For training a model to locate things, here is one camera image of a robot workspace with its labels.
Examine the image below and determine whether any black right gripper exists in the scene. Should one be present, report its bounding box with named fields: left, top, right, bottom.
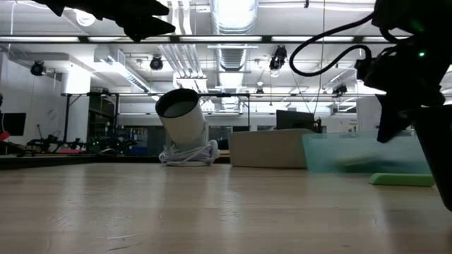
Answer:
left=355, top=38, right=452, bottom=144

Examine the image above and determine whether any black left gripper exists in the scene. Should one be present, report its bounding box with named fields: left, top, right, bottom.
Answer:
left=33, top=0, right=177, bottom=43

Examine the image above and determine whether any black mesh basket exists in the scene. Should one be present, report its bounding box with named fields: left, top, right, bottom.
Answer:
left=398, top=104, right=452, bottom=213

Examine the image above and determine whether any green eraser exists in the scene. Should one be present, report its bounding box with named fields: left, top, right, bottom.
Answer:
left=369, top=172, right=436, bottom=188

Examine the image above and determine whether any teal translucent plastic bin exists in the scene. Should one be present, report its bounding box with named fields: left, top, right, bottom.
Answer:
left=302, top=131, right=434, bottom=176

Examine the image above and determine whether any white plastic bin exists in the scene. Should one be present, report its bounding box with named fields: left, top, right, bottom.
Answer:
left=228, top=128, right=315, bottom=169

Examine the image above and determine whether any black ceiling spotlight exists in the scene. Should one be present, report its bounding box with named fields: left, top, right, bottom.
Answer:
left=331, top=83, right=349, bottom=97
left=149, top=54, right=165, bottom=71
left=30, top=60, right=47, bottom=77
left=268, top=44, right=288, bottom=71

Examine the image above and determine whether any black overhead light bar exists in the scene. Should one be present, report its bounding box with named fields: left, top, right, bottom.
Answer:
left=0, top=34, right=410, bottom=44

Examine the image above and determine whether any black computer monitor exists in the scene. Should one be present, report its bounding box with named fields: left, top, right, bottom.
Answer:
left=275, top=109, right=316, bottom=130

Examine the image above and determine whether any silver ventilation duct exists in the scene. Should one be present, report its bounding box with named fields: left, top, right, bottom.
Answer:
left=210, top=0, right=260, bottom=35

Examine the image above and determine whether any black camera cable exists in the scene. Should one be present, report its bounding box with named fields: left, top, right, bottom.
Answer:
left=288, top=12, right=376, bottom=78

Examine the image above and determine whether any white coiled cable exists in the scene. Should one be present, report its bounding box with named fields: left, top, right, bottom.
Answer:
left=157, top=139, right=220, bottom=167

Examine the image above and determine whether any black wall screen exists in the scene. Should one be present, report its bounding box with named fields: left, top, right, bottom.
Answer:
left=0, top=112, right=27, bottom=137

